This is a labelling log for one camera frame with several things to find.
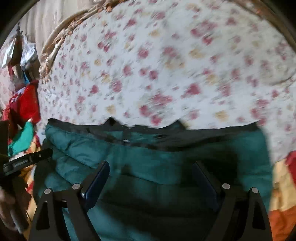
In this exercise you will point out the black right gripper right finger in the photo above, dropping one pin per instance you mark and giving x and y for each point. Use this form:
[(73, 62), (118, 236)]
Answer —
[(240, 214)]

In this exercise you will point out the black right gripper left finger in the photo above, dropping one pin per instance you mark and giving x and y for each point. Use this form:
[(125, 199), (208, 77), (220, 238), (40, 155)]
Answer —
[(49, 222)]

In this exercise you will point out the dark green puffer jacket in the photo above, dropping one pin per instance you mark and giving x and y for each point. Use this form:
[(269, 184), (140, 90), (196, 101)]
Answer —
[(150, 166)]

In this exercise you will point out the person's left hand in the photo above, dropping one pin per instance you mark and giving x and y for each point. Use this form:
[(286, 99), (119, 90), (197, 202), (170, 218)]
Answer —
[(7, 202)]

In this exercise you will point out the bright green garment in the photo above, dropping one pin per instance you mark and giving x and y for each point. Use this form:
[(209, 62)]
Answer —
[(22, 141)]

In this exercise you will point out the orange red cartoon blanket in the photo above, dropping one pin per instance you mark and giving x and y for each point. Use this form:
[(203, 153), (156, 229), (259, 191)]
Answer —
[(283, 196)]

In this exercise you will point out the red garment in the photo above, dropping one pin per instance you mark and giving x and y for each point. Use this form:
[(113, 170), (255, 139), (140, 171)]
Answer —
[(23, 107)]

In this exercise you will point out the cluttered wooden bedside stand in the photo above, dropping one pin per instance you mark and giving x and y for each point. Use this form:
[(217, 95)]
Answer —
[(19, 61)]

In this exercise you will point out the floral bed quilt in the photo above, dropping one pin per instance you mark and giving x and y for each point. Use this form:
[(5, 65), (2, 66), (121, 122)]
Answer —
[(209, 64)]

